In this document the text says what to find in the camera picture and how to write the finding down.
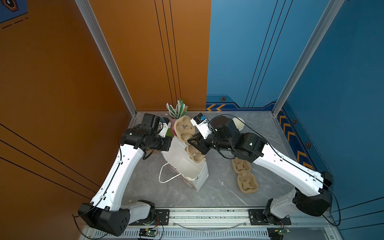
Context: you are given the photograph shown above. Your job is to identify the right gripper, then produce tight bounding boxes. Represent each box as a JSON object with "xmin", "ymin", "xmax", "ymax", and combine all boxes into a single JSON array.
[{"xmin": 186, "ymin": 127, "xmax": 234, "ymax": 155}]

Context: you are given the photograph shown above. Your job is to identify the pulp cup carrier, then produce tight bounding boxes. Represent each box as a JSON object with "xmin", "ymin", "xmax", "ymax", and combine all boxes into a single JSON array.
[
  {"xmin": 232, "ymin": 158, "xmax": 259, "ymax": 194},
  {"xmin": 174, "ymin": 116, "xmax": 205, "ymax": 163}
]

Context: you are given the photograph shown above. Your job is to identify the stack of paper cups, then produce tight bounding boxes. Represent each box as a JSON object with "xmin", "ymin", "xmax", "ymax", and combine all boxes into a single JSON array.
[{"xmin": 233, "ymin": 117, "xmax": 245, "ymax": 131}]

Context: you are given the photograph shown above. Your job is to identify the cartoon paper gift bag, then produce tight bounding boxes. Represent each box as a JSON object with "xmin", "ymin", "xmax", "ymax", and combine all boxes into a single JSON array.
[{"xmin": 159, "ymin": 136, "xmax": 209, "ymax": 192}]

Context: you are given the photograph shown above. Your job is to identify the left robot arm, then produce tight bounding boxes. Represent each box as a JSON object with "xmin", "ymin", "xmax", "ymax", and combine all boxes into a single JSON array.
[{"xmin": 74, "ymin": 114, "xmax": 172, "ymax": 237}]

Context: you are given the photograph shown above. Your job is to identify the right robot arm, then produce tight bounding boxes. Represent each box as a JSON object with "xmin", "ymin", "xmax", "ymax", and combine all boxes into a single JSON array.
[{"xmin": 188, "ymin": 114, "xmax": 333, "ymax": 225}]

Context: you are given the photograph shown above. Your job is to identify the pink straw holder cup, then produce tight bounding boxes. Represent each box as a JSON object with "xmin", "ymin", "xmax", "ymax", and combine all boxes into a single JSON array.
[{"xmin": 169, "ymin": 118, "xmax": 177, "ymax": 136}]

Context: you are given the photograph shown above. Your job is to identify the bundle of wrapped straws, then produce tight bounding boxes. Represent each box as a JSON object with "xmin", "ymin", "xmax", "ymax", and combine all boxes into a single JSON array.
[{"xmin": 166, "ymin": 99, "xmax": 189, "ymax": 120}]

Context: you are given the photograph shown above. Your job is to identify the left green circuit board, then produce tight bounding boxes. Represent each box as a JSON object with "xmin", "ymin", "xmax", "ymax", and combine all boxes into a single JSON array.
[{"xmin": 138, "ymin": 229, "xmax": 159, "ymax": 240}]

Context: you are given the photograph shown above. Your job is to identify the green circuit board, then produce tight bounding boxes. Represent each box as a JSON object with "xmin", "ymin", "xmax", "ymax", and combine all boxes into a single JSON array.
[
  {"xmin": 138, "ymin": 229, "xmax": 159, "ymax": 240},
  {"xmin": 275, "ymin": 229, "xmax": 290, "ymax": 236}
]

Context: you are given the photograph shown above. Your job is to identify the right green circuit board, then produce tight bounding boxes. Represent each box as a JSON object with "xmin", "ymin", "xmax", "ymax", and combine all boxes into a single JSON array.
[{"xmin": 275, "ymin": 229, "xmax": 290, "ymax": 236}]

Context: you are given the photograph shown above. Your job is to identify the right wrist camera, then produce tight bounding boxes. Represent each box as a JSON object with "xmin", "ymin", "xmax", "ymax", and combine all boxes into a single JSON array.
[{"xmin": 191, "ymin": 113, "xmax": 215, "ymax": 140}]

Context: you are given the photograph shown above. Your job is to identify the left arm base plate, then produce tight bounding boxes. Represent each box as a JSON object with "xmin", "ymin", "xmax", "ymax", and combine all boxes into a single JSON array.
[{"xmin": 130, "ymin": 209, "xmax": 170, "ymax": 226}]

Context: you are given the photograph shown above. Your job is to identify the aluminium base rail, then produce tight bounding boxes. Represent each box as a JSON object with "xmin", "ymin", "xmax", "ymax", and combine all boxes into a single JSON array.
[{"xmin": 80, "ymin": 207, "xmax": 343, "ymax": 240}]

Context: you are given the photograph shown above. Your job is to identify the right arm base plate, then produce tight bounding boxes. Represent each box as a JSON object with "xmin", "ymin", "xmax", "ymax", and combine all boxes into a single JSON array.
[{"xmin": 248, "ymin": 209, "xmax": 292, "ymax": 226}]

